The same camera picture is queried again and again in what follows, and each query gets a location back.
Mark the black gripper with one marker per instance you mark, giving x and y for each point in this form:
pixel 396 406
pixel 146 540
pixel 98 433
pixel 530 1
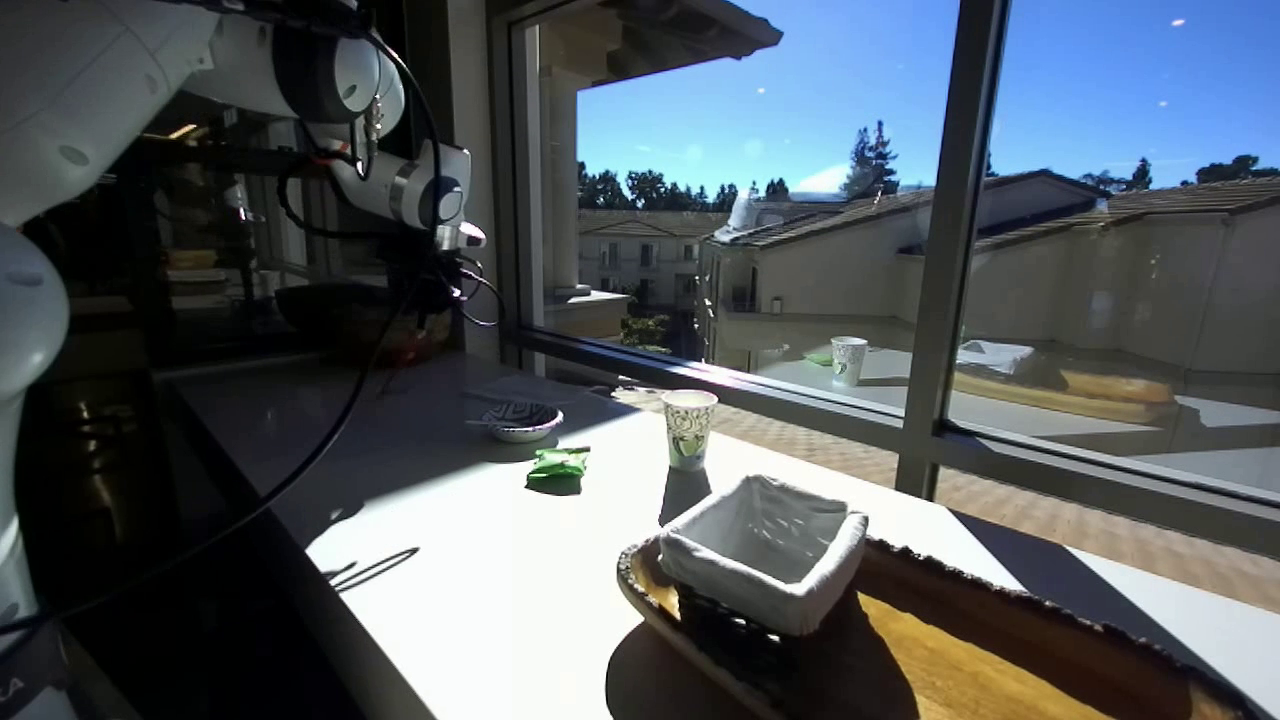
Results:
pixel 430 292

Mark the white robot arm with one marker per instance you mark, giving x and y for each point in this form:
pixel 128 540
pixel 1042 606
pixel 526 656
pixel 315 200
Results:
pixel 80 81

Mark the small patterned bowl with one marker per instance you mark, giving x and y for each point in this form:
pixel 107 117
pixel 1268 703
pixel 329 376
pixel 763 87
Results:
pixel 521 422

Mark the green packet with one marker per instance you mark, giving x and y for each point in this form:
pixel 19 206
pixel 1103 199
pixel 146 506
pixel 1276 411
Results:
pixel 556 470

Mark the white paper cup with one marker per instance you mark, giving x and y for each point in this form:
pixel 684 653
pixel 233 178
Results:
pixel 684 422

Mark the wooden tray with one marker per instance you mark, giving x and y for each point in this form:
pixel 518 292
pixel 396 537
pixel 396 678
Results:
pixel 924 642

